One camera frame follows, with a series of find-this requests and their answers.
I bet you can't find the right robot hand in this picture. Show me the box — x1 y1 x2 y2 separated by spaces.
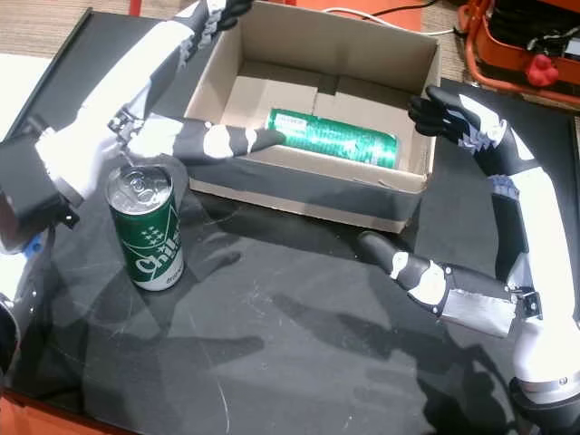
357 85 580 396

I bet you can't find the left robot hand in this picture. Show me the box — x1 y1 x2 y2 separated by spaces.
35 0 286 203

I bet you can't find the green Chilsung cider can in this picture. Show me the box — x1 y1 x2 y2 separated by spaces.
265 107 401 169
106 163 186 292

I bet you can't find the open cardboard box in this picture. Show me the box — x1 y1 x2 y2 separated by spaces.
183 0 443 235

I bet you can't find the white flat board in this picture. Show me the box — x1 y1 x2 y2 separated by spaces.
0 53 58 137

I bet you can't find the red rubber knob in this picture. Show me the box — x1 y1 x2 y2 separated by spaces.
527 53 560 86

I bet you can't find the orange metal cart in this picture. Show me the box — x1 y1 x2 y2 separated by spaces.
457 0 580 112

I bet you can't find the orange flat panel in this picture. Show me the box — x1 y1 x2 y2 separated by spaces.
294 0 423 32

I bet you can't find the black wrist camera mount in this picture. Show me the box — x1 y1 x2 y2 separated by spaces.
0 138 82 253

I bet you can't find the black cable bundle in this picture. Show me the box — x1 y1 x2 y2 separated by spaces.
491 0 580 58

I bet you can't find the white floor cable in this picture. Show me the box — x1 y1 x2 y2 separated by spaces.
321 6 455 37

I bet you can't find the black floor cable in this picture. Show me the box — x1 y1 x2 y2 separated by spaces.
362 0 439 19

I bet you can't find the orange table frame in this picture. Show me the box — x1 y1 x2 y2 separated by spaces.
0 387 105 435

